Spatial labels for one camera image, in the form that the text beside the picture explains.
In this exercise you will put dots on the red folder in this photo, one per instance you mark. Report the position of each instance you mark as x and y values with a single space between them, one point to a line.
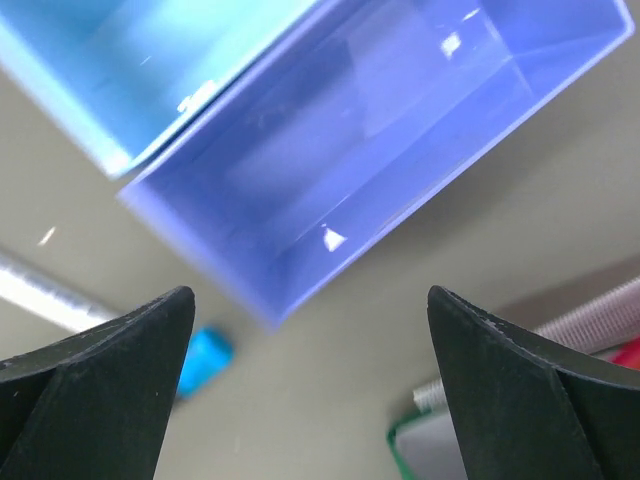
628 356

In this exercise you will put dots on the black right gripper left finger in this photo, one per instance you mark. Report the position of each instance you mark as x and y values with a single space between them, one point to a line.
96 405

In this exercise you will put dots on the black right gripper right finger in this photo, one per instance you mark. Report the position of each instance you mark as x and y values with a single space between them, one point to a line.
524 407

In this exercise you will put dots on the green ring binder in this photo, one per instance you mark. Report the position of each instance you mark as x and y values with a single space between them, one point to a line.
424 446

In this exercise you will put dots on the sky blue drawer box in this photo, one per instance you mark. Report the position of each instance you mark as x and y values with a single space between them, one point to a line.
123 77

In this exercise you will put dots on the purple drawer box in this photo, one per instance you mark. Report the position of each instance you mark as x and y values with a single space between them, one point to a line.
353 121

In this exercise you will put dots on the blue cap black highlighter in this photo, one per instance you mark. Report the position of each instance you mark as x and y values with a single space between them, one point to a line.
209 353

